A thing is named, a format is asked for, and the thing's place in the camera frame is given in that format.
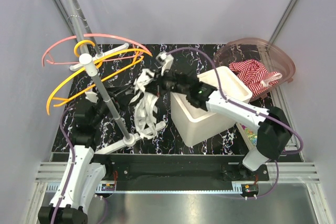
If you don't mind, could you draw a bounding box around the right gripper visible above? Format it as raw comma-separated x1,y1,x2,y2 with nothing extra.
143,67,189,98

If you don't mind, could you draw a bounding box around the black white striped tank top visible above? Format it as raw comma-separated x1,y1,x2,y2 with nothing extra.
129,69,158,140

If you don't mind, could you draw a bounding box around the yellow plastic hanger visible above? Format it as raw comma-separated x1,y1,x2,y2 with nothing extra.
46,39,153,115

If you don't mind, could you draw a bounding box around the pink plastic hanger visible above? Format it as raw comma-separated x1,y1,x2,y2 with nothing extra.
41,33,152,68

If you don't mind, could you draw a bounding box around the red white striped tank top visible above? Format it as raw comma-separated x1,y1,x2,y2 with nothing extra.
229,59,282,98

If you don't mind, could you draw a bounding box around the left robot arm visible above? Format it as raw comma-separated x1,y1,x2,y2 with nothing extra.
38,95,118,223

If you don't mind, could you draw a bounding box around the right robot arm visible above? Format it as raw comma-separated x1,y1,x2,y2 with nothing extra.
146,71,292,180

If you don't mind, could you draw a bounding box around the black marble pattern mat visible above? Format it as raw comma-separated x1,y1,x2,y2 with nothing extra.
51,43,302,163

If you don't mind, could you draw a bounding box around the white clothes rack base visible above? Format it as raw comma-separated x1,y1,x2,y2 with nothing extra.
73,56,166,154

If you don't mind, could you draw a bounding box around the grey clothes rack pole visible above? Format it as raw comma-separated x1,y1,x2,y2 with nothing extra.
57,0,136,145

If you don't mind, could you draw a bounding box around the white foam box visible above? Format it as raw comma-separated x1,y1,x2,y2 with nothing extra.
171,66,253,147

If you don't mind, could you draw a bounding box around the purple children's book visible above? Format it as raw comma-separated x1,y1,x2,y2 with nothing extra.
236,123,257,150

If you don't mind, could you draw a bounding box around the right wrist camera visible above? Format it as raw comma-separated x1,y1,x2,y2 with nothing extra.
155,52,174,76

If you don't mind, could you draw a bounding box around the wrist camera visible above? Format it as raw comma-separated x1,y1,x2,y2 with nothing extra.
155,52,174,76
85,91,99,103

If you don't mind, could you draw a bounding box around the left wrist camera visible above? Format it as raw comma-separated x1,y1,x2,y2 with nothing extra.
85,91,99,103

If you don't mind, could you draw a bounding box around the aluminium frame rail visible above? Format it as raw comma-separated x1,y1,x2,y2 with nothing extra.
34,87,321,193

